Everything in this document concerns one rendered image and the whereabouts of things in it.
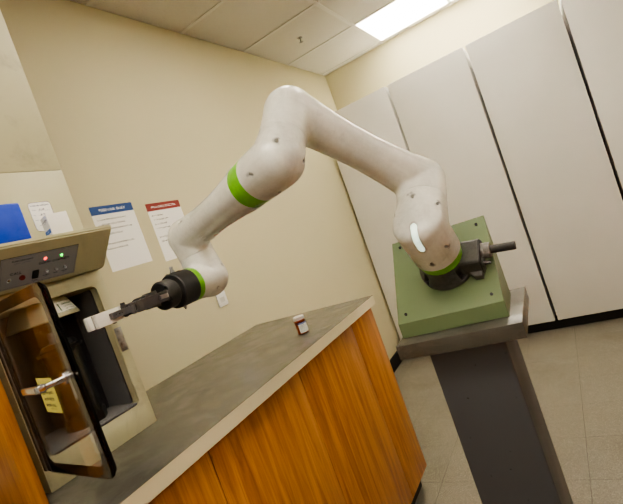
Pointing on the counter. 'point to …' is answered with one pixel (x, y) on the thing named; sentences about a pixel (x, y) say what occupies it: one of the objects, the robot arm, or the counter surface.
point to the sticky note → (50, 397)
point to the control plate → (9, 268)
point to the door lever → (44, 386)
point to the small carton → (56, 223)
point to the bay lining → (97, 352)
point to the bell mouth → (64, 306)
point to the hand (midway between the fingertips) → (103, 319)
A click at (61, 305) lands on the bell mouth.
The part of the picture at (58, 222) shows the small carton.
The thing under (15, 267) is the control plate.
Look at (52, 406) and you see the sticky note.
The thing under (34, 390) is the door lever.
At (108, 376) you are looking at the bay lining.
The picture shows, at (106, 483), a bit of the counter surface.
